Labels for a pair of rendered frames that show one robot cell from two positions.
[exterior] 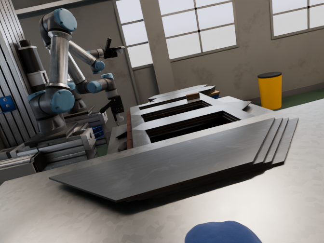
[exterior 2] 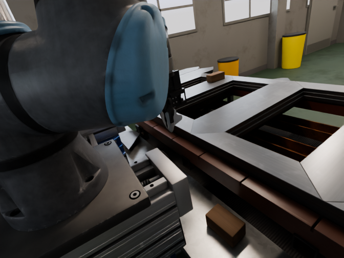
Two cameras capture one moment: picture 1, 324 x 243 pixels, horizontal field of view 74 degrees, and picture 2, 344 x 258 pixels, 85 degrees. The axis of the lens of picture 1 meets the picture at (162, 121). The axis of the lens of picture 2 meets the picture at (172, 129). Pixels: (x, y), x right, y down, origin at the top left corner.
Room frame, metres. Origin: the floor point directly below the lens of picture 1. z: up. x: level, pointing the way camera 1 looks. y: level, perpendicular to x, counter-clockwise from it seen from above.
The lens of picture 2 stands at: (0.89, 0.53, 1.23)
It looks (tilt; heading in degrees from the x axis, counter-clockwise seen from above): 27 degrees down; 338
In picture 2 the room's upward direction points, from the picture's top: 12 degrees counter-clockwise
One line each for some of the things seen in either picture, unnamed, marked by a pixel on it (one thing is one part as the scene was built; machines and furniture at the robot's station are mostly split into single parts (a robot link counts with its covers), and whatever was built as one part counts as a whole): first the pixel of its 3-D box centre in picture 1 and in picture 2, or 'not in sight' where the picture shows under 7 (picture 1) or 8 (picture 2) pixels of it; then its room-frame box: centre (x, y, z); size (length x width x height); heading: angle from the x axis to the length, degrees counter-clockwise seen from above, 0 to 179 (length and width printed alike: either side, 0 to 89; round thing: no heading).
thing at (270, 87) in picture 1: (270, 90); (228, 74); (3.74, -2.02, 0.30); 0.40 x 0.38 x 0.61; 2
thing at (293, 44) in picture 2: not in sight; (292, 50); (3.77, -3.93, 0.36); 0.45 x 0.45 x 0.71
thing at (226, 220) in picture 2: not in sight; (224, 223); (1.19, 0.31, 0.71); 0.10 x 0.06 x 0.05; 10
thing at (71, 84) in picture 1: (70, 90); not in sight; (1.70, 0.64, 1.20); 0.13 x 0.12 x 0.14; 27
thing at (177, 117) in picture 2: (119, 119); (175, 120); (1.45, 0.28, 0.96); 0.06 x 0.03 x 0.09; 96
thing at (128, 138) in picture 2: (123, 131); (127, 136); (2.01, 0.39, 0.70); 0.39 x 0.12 x 0.04; 6
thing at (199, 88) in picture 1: (181, 94); (176, 79); (2.54, -0.29, 0.82); 0.80 x 0.40 x 0.06; 96
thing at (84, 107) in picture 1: (75, 105); not in sight; (1.70, 0.63, 1.09); 0.15 x 0.15 x 0.10
